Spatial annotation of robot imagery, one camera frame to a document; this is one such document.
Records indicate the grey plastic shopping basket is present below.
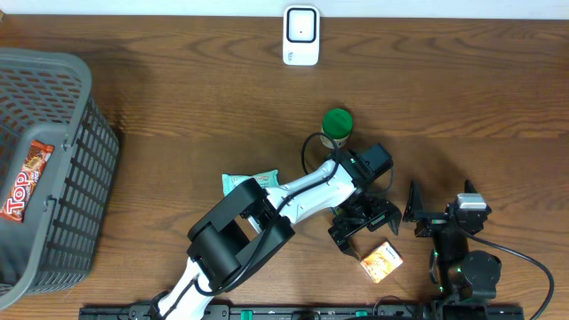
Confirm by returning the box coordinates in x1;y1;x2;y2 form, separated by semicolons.
1;48;120;308

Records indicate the white wet wipes pack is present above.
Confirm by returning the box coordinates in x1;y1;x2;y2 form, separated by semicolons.
221;168;280;197

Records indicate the green lid jar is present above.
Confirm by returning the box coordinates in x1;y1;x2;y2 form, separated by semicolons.
321;108;354;148

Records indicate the red Top chocolate bar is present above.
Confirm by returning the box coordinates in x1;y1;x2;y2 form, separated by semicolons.
1;140;54;223

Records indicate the white barcode scanner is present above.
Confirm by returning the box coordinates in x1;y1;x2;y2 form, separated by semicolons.
282;4;321;67

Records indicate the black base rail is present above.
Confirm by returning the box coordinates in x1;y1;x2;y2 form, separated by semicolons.
78;302;526;320

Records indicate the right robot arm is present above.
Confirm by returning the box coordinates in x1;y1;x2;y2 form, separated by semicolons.
403;180;501;304

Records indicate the orange snack packet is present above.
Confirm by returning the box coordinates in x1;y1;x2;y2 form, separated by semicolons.
360;241;404;284

